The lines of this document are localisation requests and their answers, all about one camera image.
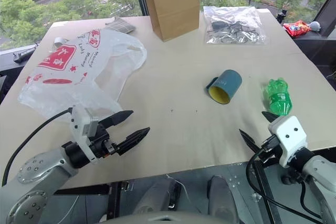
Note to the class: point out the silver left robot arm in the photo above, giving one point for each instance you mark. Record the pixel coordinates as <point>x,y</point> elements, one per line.
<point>34,179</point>

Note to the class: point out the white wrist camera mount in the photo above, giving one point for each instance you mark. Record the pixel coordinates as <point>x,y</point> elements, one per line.
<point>78,129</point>
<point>288,134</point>

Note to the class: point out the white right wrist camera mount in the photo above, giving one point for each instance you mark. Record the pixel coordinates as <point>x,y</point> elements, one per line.
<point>288,134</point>

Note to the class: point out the black table leg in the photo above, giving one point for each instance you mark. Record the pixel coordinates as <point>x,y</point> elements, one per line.
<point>269,195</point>

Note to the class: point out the red snack packet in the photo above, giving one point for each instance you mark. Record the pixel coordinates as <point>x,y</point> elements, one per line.
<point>296,28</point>

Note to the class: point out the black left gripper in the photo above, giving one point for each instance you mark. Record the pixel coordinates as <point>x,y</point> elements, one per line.
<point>101,142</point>

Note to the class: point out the white red-printed plastic bag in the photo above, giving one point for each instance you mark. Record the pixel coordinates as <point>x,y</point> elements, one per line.
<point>78,72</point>

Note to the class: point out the brown paper bag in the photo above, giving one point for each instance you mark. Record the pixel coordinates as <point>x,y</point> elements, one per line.
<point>174,3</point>

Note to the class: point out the crushed green plastic bottle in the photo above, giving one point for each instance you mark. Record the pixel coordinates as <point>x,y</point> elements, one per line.
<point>279,96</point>

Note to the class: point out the black small stand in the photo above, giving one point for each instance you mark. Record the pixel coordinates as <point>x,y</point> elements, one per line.
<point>281,16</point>

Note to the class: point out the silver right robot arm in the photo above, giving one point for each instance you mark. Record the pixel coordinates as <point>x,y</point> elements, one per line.
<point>319,171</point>

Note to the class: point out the teal cup with yellow inside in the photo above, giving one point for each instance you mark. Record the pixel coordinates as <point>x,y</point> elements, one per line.
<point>228,83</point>

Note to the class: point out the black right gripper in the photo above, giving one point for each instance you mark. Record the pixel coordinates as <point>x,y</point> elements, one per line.
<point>270,150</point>

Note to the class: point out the clear bag with black items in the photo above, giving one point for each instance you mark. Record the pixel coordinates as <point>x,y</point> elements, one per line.
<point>233,26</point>

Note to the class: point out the grey rounded object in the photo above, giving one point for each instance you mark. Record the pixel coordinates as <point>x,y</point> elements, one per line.
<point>315,26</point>

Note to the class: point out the black slanted window frame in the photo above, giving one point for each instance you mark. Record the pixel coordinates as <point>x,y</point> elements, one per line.
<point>326,11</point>

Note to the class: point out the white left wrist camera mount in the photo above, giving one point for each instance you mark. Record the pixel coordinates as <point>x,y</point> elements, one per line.
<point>78,129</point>

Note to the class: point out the grey checked cloth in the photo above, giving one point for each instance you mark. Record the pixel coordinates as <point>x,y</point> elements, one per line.
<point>120,25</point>

